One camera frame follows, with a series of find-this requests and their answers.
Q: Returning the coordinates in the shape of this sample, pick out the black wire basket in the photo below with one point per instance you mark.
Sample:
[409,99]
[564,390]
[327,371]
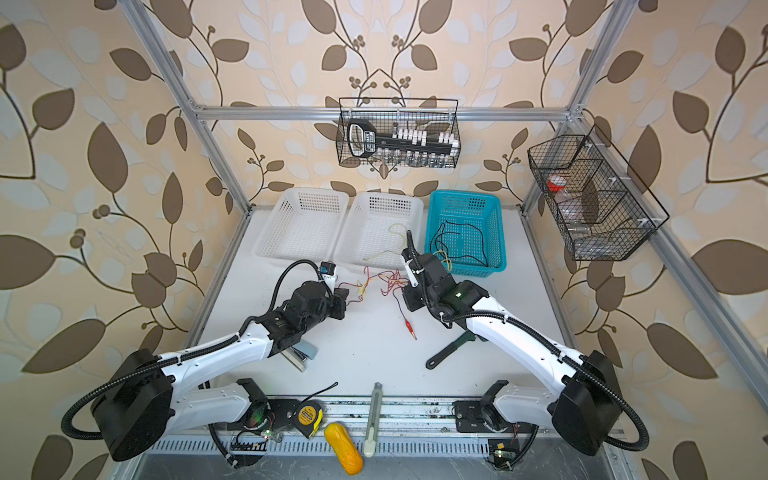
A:
[432,114]
[603,213]

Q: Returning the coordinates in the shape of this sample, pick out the grey blue stapler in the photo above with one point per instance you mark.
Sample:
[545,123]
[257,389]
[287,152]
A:
[299,354]

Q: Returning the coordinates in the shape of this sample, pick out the yellow black tape measure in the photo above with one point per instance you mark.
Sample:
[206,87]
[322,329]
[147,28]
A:
[308,414]

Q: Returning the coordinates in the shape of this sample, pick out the green black pipe wrench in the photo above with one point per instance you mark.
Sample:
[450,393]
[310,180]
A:
[449,349]

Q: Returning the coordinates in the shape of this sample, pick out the middle white plastic basket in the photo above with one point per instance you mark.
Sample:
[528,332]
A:
[374,232]

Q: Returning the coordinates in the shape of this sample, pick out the black socket tool set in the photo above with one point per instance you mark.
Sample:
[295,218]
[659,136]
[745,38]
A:
[364,140]

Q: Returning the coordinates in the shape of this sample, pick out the white utility knife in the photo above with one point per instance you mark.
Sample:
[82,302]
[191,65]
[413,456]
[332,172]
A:
[372,428]

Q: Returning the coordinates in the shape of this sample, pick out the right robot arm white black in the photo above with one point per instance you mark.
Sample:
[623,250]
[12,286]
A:
[583,402]

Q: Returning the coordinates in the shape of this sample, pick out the yellow corn cob toy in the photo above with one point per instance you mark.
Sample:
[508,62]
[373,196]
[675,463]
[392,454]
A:
[345,450]

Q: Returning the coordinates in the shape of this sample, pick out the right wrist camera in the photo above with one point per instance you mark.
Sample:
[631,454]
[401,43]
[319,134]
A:
[411,261]

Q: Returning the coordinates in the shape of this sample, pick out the right black wire basket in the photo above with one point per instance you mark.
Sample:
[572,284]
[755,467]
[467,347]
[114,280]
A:
[603,213]

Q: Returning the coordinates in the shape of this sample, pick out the teal plastic basket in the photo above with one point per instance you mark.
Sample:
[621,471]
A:
[465,230]

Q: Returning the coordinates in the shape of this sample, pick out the aluminium frame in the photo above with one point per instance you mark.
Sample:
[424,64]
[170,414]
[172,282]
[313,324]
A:
[639,127]

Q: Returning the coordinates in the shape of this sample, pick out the white plastic basket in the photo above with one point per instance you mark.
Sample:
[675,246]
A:
[304,224]
[374,232]

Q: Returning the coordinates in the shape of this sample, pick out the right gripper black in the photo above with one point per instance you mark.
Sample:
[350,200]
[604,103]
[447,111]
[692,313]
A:
[411,302]

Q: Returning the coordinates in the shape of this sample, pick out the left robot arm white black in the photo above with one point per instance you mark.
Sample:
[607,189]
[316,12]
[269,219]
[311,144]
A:
[151,396]

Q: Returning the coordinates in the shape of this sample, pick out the back black wire basket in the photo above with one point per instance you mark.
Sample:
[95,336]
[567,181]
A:
[432,114]

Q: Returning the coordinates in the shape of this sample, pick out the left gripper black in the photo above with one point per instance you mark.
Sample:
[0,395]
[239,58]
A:
[339,298]

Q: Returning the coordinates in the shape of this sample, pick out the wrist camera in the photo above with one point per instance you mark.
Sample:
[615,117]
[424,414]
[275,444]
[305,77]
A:
[411,261]
[327,271]

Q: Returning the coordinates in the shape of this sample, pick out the left white plastic basket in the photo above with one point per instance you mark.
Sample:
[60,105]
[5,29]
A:
[304,224]

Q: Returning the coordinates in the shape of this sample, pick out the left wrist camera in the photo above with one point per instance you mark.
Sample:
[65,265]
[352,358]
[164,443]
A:
[327,271]

